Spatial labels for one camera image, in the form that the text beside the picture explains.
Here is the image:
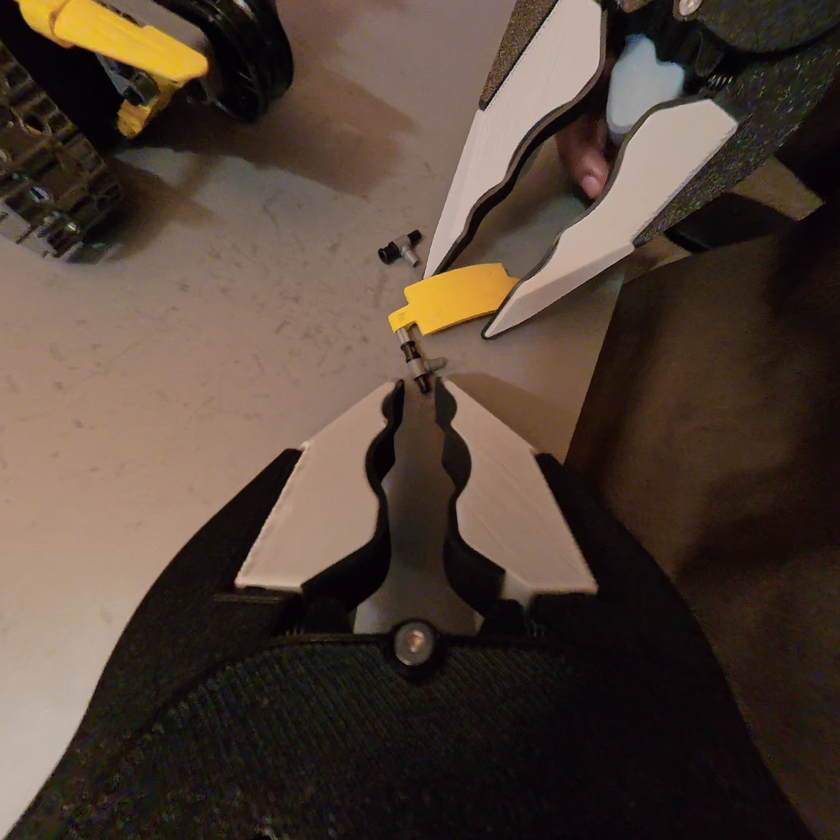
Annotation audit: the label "long grey black axle assembly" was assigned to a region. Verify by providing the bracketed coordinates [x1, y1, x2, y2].
[395, 327, 448, 396]

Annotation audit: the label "short black grey pin connector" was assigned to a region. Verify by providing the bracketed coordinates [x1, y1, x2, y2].
[377, 228, 424, 269]

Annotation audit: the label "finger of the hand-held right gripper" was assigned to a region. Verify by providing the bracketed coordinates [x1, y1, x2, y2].
[422, 0, 608, 281]
[480, 97, 740, 341]

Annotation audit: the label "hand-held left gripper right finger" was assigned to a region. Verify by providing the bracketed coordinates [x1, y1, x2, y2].
[434, 377, 599, 618]

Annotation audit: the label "person's right hand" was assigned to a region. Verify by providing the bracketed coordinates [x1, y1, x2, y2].
[556, 115, 619, 201]

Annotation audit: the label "yellow black toy tracked vehicle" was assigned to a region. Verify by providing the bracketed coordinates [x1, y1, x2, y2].
[0, 0, 294, 265]

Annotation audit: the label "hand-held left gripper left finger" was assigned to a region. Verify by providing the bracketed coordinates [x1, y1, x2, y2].
[234, 378, 406, 597]

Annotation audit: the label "yellow curved toy panel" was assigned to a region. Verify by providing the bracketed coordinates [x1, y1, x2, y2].
[387, 262, 521, 337]

